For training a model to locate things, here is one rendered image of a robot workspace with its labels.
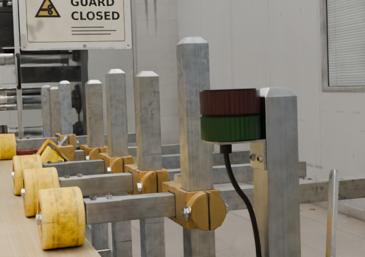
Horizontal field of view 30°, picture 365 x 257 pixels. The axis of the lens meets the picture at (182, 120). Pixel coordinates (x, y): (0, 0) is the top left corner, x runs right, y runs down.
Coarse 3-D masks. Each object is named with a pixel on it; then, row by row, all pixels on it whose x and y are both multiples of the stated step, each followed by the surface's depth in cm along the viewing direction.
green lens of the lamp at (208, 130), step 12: (204, 120) 66; (216, 120) 65; (228, 120) 64; (240, 120) 64; (252, 120) 65; (204, 132) 66; (216, 132) 65; (228, 132) 64; (240, 132) 65; (252, 132) 65
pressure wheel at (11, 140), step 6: (0, 138) 207; (6, 138) 208; (12, 138) 208; (0, 144) 206; (6, 144) 207; (12, 144) 207; (0, 150) 206; (6, 150) 207; (12, 150) 207; (0, 156) 207; (6, 156) 208; (12, 156) 209
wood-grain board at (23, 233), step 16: (0, 160) 208; (0, 176) 170; (0, 192) 143; (0, 208) 124; (16, 208) 123; (0, 224) 109; (16, 224) 108; (32, 224) 108; (0, 240) 97; (16, 240) 97; (32, 240) 96; (0, 256) 88; (16, 256) 87; (32, 256) 87; (48, 256) 87; (64, 256) 86; (80, 256) 86; (96, 256) 86
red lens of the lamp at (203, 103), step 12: (204, 96) 66; (216, 96) 65; (228, 96) 64; (240, 96) 64; (252, 96) 65; (204, 108) 66; (216, 108) 65; (228, 108) 64; (240, 108) 64; (252, 108) 65
